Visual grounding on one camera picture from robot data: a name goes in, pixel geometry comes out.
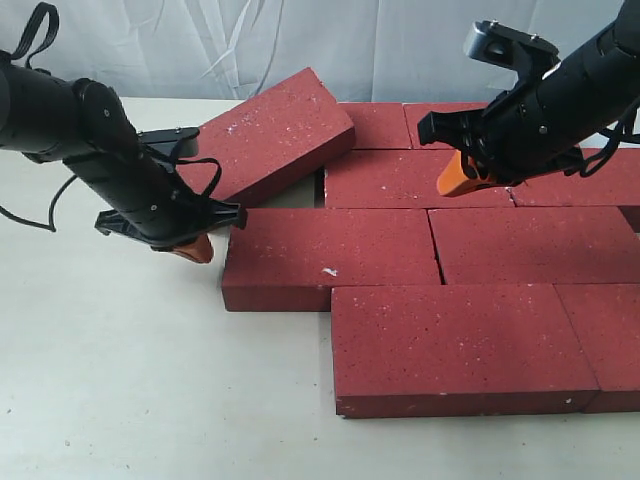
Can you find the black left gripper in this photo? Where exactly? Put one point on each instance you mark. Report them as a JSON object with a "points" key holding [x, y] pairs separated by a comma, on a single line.
{"points": [[165, 214]]}

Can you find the pale blue backdrop curtain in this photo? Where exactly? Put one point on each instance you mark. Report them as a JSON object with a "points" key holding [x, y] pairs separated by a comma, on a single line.
{"points": [[362, 50]]}

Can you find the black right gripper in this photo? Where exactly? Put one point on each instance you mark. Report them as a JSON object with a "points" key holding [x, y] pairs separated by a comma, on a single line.
{"points": [[524, 133]]}

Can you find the red brick right second row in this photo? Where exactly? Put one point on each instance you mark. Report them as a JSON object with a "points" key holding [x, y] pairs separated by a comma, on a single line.
{"points": [[616, 184]]}

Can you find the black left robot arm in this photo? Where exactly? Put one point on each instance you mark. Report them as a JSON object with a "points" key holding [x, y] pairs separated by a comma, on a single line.
{"points": [[83, 124]]}

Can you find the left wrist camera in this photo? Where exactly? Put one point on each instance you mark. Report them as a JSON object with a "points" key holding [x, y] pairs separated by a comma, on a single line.
{"points": [[171, 144]]}

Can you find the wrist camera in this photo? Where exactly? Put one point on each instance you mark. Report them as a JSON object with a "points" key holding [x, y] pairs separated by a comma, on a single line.
{"points": [[528, 55], [171, 144]]}

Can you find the red brick front large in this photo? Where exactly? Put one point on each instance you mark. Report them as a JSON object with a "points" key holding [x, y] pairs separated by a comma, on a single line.
{"points": [[460, 350]]}

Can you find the red brick right third row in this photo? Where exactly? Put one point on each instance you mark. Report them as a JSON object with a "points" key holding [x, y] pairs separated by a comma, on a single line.
{"points": [[552, 245]]}

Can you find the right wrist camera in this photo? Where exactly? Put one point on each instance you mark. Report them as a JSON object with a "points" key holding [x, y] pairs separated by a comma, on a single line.
{"points": [[528, 55]]}

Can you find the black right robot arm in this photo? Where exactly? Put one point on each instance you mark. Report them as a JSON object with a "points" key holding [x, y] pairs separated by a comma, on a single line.
{"points": [[609, 103]]}

